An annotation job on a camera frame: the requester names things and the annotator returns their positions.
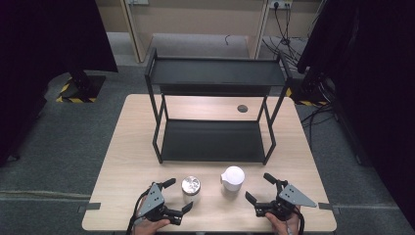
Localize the black floor cables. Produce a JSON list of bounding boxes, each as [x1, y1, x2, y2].
[[300, 76, 341, 151]]

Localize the left hand-held gripper cable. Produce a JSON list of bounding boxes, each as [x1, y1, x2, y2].
[[126, 189, 152, 235]]

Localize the right hand-held gripper cable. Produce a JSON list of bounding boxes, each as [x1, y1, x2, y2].
[[295, 207, 306, 235]]

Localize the person's right hand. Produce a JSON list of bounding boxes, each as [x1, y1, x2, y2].
[[264, 205, 301, 235]]

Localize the beige wooden partition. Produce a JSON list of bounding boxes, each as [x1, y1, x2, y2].
[[118, 0, 272, 64]]

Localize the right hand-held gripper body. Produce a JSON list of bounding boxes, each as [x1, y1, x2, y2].
[[254, 179, 318, 222]]

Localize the hand-held gripper cable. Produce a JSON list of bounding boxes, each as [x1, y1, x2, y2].
[[295, 207, 306, 235], [126, 189, 152, 235]]

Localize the white wall power socket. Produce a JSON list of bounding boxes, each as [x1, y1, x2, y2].
[[269, 0, 294, 10]]

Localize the glass jar with metal lid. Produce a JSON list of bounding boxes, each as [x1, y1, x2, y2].
[[180, 175, 202, 206]]

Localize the black metal two-tier rack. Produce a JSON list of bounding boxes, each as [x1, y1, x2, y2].
[[144, 47, 294, 165]]

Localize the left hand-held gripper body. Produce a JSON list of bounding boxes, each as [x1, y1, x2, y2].
[[136, 182, 184, 227]]

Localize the person's left hand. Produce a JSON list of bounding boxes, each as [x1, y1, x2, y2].
[[132, 195, 171, 235]]

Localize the black curtain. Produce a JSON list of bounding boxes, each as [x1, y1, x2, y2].
[[0, 0, 119, 167], [297, 0, 415, 229]]

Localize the black cables from socket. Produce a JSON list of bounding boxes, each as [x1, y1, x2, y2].
[[261, 1, 304, 67]]

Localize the glass jar with white lid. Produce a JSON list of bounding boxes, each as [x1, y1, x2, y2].
[[220, 165, 246, 193]]

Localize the black stand base striped tape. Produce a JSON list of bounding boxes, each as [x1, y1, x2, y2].
[[56, 70, 107, 104], [286, 72, 331, 107]]

